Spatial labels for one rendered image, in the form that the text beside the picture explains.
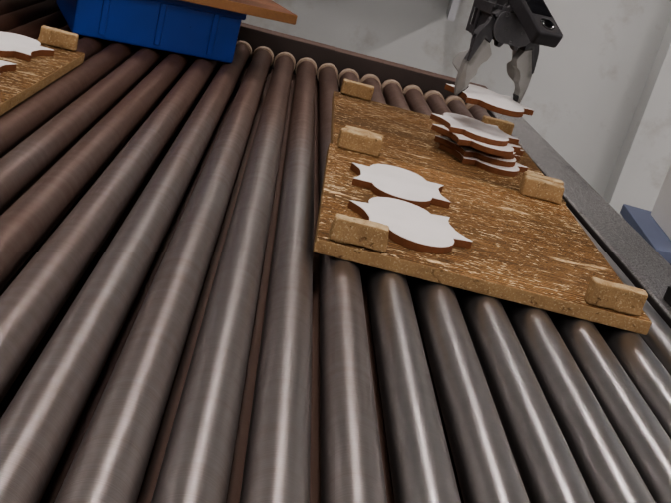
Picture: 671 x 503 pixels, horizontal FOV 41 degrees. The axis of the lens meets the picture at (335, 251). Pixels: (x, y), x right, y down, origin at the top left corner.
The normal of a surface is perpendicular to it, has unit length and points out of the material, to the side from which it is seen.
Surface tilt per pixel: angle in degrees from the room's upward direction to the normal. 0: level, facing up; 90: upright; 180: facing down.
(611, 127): 90
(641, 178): 90
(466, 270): 0
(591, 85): 90
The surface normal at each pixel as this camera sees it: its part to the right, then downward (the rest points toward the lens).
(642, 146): -0.11, 0.32
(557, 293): 0.25, -0.91
